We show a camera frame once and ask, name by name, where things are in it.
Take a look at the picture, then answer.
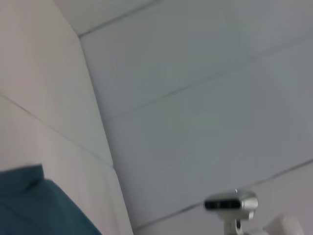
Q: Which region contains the teal t-shirt with pink print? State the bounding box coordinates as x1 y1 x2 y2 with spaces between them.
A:
0 164 104 235

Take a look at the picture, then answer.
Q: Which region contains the white camera on stand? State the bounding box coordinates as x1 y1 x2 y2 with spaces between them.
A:
203 191 260 235

